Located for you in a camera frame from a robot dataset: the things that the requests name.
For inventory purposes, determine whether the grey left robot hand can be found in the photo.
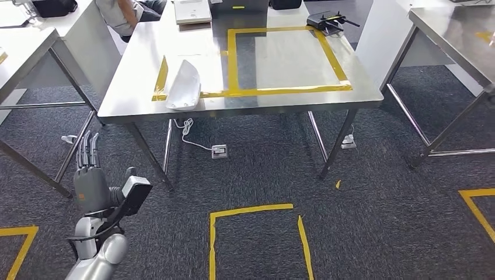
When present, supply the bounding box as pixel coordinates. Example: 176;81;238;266
72;130;138;214

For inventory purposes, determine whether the white curved plastic part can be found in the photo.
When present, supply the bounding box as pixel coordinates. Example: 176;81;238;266
165;59;202;112

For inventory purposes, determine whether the steel workbench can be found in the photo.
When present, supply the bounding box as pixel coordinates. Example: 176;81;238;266
96;0;384;190

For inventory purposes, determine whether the white side table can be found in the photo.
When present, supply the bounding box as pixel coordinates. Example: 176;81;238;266
0;0;123;97

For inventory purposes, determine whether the steel table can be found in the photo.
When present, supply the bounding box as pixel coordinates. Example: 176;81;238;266
0;27;97;198
381;3;495;169

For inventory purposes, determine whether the person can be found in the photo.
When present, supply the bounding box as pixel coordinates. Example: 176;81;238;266
95;0;167;43

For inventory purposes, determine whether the black bag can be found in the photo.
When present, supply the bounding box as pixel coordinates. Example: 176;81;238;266
32;0;78;18

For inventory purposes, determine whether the white flat box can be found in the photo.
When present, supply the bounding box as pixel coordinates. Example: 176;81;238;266
173;0;212;26

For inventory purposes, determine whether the dark grey metal box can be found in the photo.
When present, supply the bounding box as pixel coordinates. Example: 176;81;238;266
208;0;270;18

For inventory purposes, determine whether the black pouch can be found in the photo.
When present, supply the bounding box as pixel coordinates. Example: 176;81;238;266
269;0;302;11

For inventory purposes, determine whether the black router with antennas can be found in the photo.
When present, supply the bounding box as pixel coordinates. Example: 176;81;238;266
306;10;360;37

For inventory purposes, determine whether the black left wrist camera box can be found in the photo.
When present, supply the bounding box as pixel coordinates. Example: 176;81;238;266
83;176;154;233

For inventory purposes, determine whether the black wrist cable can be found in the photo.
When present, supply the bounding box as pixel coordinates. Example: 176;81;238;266
66;222;126;245

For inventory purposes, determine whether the white socket cable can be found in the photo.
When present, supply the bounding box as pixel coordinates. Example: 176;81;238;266
173;117;214;152

